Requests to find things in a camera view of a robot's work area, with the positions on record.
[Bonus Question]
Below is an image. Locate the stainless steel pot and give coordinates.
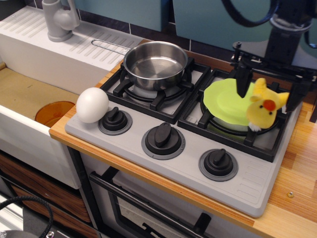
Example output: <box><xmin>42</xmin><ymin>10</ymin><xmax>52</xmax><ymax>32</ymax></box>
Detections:
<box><xmin>91</xmin><ymin>39</ymin><xmax>189</xmax><ymax>91</ymax></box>

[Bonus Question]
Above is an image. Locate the black stove knob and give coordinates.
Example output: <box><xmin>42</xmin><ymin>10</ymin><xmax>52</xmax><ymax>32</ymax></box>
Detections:
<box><xmin>199</xmin><ymin>148</ymin><xmax>238</xmax><ymax>182</ymax></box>
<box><xmin>98</xmin><ymin>107</ymin><xmax>133</xmax><ymax>136</ymax></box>
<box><xmin>141</xmin><ymin>122</ymin><xmax>186</xmax><ymax>160</ymax></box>

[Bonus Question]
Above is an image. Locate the white egg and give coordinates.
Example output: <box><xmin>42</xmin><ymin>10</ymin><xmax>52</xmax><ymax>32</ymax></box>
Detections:
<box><xmin>76</xmin><ymin>87</ymin><xmax>109</xmax><ymax>123</ymax></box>

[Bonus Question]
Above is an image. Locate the grey toy faucet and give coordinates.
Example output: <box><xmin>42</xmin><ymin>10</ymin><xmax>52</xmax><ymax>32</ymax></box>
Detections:
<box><xmin>42</xmin><ymin>0</ymin><xmax>80</xmax><ymax>42</ymax></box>

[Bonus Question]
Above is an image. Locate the white toy sink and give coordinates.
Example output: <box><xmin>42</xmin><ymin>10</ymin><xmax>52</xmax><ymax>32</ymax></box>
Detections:
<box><xmin>0</xmin><ymin>6</ymin><xmax>141</xmax><ymax>189</ymax></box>

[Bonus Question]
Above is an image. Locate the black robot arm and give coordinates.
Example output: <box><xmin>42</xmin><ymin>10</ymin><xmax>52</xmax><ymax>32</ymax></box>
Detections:
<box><xmin>222</xmin><ymin>0</ymin><xmax>317</xmax><ymax>112</ymax></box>

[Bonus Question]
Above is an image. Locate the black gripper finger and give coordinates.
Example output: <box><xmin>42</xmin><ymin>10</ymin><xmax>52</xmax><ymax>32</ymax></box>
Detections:
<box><xmin>235</xmin><ymin>65</ymin><xmax>253</xmax><ymax>98</ymax></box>
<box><xmin>286</xmin><ymin>81</ymin><xmax>313</xmax><ymax>111</ymax></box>

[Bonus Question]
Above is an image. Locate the black middle stove knob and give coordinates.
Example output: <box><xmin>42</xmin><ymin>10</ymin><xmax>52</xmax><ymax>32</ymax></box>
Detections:
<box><xmin>141</xmin><ymin>122</ymin><xmax>186</xmax><ymax>160</ymax></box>

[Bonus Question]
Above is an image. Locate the yellow stuffed duck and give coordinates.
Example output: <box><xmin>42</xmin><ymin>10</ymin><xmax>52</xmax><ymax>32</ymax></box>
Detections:
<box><xmin>246</xmin><ymin>78</ymin><xmax>290</xmax><ymax>132</ymax></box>

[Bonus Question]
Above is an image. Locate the toy oven door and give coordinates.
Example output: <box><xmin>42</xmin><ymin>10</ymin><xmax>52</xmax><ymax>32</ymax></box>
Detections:
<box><xmin>89</xmin><ymin>167</ymin><xmax>253</xmax><ymax>238</ymax></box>

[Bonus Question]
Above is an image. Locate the wooden drawer unit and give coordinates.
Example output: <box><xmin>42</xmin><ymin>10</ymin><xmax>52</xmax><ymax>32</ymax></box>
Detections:
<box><xmin>0</xmin><ymin>151</ymin><xmax>99</xmax><ymax>238</ymax></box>

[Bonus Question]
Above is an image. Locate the black burner grate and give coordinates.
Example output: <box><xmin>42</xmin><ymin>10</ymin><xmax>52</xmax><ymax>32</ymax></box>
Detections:
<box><xmin>178</xmin><ymin>69</ymin><xmax>301</xmax><ymax>162</ymax></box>
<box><xmin>101</xmin><ymin>58</ymin><xmax>211</xmax><ymax>124</ymax></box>

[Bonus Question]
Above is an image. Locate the grey toy stove top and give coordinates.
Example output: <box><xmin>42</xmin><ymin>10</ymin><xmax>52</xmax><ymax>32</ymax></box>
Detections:
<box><xmin>64</xmin><ymin>61</ymin><xmax>303</xmax><ymax>219</ymax></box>

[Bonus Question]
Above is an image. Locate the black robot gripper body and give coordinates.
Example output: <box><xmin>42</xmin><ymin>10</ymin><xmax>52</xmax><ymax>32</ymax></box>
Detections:
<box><xmin>232</xmin><ymin>42</ymin><xmax>317</xmax><ymax>83</ymax></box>

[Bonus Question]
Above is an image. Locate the orange plastic cup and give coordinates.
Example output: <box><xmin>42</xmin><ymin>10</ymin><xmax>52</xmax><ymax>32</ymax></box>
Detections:
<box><xmin>35</xmin><ymin>101</ymin><xmax>75</xmax><ymax>127</ymax></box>

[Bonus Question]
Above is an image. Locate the black left stove knob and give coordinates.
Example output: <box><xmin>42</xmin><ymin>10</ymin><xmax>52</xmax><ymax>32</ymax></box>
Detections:
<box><xmin>98</xmin><ymin>107</ymin><xmax>133</xmax><ymax>136</ymax></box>

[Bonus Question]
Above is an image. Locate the black braided cable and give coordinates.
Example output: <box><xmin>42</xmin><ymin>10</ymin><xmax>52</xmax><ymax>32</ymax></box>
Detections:
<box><xmin>221</xmin><ymin>0</ymin><xmax>280</xmax><ymax>28</ymax></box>

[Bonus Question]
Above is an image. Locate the black right stove knob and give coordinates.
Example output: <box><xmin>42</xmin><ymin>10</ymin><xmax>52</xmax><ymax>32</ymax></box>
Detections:
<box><xmin>199</xmin><ymin>148</ymin><xmax>238</xmax><ymax>182</ymax></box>

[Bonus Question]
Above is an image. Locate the black left burner grate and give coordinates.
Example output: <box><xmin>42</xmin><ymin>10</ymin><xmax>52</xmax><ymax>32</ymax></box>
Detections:
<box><xmin>101</xmin><ymin>58</ymin><xmax>211</xmax><ymax>124</ymax></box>

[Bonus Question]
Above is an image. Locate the light green plate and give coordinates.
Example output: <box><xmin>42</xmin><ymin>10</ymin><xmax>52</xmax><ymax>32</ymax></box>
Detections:
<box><xmin>203</xmin><ymin>78</ymin><xmax>255</xmax><ymax>126</ymax></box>

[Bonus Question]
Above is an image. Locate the black right burner grate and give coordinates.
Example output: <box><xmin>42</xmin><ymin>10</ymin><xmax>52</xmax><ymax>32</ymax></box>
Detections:
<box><xmin>178</xmin><ymin>69</ymin><xmax>301</xmax><ymax>162</ymax></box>

